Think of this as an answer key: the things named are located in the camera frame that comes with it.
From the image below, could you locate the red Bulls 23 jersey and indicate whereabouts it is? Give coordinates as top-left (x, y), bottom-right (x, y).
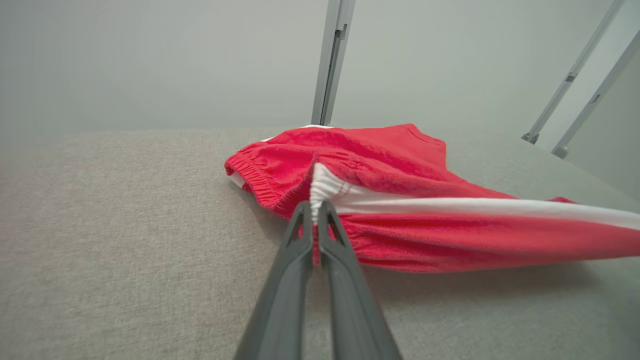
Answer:
top-left (224, 123), bottom-right (640, 274)

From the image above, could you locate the grey metal partition post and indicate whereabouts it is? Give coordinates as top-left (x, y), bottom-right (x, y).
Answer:
top-left (311, 0), bottom-right (357, 126)

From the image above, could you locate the slanted grey metal post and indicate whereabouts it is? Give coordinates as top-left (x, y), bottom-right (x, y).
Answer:
top-left (521, 0), bottom-right (626, 145)
top-left (551, 30), bottom-right (640, 160)

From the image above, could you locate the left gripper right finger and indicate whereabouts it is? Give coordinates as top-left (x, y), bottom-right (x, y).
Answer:
top-left (318, 201), bottom-right (403, 360)

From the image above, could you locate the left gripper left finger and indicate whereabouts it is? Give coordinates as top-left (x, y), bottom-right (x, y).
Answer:
top-left (234, 201), bottom-right (315, 360)

